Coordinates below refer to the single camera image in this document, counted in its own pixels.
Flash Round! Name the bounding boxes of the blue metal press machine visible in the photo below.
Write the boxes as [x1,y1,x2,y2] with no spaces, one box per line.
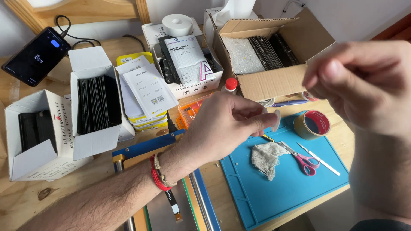
[111,128,223,231]

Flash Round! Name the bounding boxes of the black power plug cable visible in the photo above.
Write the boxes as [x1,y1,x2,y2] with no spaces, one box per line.
[165,110,178,133]

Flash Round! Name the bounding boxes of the clear bubble wrap sheet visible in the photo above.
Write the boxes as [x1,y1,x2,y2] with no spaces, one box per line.
[221,36,266,75]

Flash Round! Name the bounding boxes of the white carton with packets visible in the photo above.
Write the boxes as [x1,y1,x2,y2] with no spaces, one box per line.
[141,18,224,100]

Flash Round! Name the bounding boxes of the black charging cable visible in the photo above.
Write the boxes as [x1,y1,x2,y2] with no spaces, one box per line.
[55,15,146,52]

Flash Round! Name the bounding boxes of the tall white plain carton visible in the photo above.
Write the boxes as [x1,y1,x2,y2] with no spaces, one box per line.
[68,46,136,161]

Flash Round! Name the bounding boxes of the red braided bracelet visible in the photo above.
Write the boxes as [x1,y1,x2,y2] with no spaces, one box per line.
[150,155,172,192]

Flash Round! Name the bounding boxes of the white printed leaflet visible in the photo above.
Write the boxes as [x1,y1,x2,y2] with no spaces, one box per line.
[123,65,179,119]

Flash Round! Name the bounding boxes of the small translucent white piece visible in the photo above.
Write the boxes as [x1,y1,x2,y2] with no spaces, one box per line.
[271,109,282,132]

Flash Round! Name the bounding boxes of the small red white tape roll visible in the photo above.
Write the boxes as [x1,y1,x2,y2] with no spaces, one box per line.
[301,91,319,102]

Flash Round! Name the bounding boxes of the wooden frame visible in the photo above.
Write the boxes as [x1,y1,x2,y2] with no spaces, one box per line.
[4,0,151,35]

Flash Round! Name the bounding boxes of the orange plastic parts case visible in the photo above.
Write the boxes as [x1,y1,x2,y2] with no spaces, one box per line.
[176,94,213,130]

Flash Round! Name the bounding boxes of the blue silicone work mat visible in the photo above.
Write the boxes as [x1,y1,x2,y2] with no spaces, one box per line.
[220,110,350,231]

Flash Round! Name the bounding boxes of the clear bottle with red cap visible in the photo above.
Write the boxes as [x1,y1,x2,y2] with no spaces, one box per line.
[221,78,238,96]

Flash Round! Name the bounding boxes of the person's left hand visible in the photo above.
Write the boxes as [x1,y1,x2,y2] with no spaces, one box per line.
[159,92,280,184]

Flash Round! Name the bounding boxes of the grey cloth rag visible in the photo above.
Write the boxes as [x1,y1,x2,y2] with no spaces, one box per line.
[251,141,290,181]

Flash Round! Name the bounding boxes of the blue pen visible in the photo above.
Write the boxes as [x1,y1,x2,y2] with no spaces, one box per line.
[271,99,309,108]

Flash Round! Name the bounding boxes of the white handled scalpel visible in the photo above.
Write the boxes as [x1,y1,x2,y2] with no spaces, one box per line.
[296,142,341,176]

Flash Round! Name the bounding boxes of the black flat packets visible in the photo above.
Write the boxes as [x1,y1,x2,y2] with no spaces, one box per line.
[158,35,182,85]

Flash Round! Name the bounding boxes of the pink handled scissors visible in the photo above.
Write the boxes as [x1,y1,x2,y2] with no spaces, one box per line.
[277,141,320,177]

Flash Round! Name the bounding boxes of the brown cardboard box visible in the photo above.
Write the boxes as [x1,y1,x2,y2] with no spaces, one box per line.
[209,8,336,104]

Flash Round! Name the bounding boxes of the black flex ribbon cable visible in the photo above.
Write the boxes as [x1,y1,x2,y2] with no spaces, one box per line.
[164,189,184,224]

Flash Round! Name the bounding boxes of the beige cord bracelet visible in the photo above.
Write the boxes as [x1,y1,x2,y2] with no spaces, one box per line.
[153,153,178,188]

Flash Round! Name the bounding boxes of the person's dark shirt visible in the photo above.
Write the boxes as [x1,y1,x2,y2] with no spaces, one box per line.
[349,219,411,231]

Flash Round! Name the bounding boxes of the brown tape roll red core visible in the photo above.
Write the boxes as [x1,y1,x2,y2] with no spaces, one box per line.
[293,109,331,141]

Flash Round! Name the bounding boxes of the stack of yellow white packets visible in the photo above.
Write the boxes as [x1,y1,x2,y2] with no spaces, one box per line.
[116,51,179,132]

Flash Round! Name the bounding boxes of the white plastic bag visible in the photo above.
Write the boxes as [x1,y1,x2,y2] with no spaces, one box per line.
[204,0,258,45]

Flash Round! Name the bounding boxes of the white bubble mailer packet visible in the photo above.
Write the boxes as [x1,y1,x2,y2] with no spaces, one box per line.
[165,35,216,85]

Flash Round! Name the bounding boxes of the white wall cable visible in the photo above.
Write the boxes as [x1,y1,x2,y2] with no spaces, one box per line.
[280,0,306,16]

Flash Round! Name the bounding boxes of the row of black screens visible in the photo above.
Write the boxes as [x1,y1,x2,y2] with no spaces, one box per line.
[18,110,58,153]
[77,75,123,135]
[248,33,300,71]

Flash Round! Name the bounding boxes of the black smartphone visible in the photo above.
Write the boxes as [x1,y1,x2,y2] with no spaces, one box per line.
[1,27,72,87]

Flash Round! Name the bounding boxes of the wooden phone stand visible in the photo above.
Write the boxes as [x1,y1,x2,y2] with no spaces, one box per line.
[46,57,73,85]

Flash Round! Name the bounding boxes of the person's right hand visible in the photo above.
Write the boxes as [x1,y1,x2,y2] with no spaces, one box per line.
[302,40,411,138]

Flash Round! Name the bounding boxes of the small white printed carton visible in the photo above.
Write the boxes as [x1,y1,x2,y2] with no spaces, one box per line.
[4,89,94,182]

